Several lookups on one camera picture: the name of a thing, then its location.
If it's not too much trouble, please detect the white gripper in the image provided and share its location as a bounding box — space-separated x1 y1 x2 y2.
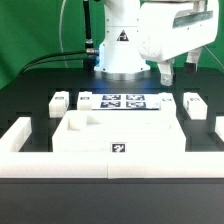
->
138 0 219 86

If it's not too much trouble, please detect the white desk top panel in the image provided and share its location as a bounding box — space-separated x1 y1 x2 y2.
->
52 110 186 155

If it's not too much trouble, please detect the sheet with four markers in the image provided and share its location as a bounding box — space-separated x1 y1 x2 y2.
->
92 94 160 110

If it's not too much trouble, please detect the black vertical pole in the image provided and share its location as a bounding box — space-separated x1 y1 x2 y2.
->
83 0 94 70

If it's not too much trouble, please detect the white U-shaped fence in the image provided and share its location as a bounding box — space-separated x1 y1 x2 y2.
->
0 117 224 179

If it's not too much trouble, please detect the black cable upper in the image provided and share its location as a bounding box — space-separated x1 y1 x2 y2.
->
20 49 100 75

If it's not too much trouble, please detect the black cable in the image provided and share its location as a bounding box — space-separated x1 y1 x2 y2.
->
23 55 100 73
20 49 100 75

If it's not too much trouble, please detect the black cable lower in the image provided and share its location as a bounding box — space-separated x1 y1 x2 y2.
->
23 55 100 73

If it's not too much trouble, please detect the thin white cable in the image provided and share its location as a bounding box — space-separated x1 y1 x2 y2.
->
58 0 69 69

